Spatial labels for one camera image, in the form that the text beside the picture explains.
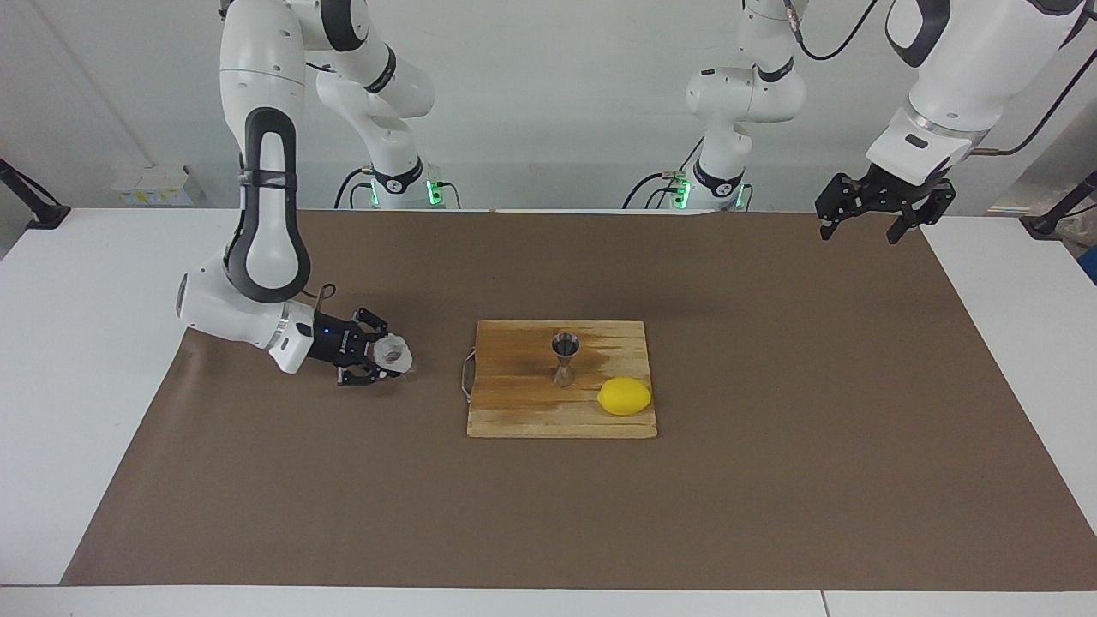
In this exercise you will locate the yellow lemon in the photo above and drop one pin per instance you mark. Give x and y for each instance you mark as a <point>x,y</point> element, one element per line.
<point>625,396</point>

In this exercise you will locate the wooden cutting board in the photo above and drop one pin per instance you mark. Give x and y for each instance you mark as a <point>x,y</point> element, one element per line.
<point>514,403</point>

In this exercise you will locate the clear plastic cup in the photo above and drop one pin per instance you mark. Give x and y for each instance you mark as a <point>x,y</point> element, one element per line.
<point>394,354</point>

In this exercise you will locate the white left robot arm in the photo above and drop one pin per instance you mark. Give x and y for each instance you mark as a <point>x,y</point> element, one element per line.
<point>968,77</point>

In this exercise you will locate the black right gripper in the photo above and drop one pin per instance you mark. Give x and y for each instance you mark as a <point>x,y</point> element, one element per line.
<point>336,343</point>

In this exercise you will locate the steel double jigger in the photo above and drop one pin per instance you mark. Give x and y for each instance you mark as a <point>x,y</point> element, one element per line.
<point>565,356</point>

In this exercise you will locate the black clamp stand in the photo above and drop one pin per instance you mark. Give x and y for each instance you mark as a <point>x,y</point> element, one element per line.
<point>34,206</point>
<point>1058,214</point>

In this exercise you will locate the brown table mat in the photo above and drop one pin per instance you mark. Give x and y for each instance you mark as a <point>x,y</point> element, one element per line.
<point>343,497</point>

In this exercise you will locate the small white carton pack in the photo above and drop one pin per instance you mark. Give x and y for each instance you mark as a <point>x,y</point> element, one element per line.
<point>154,184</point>

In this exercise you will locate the blue box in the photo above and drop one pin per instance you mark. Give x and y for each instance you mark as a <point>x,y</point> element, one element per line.
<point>1090,264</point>

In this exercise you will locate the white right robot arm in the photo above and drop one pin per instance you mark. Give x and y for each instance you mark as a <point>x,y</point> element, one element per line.
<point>266,214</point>

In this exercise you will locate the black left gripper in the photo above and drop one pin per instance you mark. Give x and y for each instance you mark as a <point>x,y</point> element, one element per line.
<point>900,190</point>

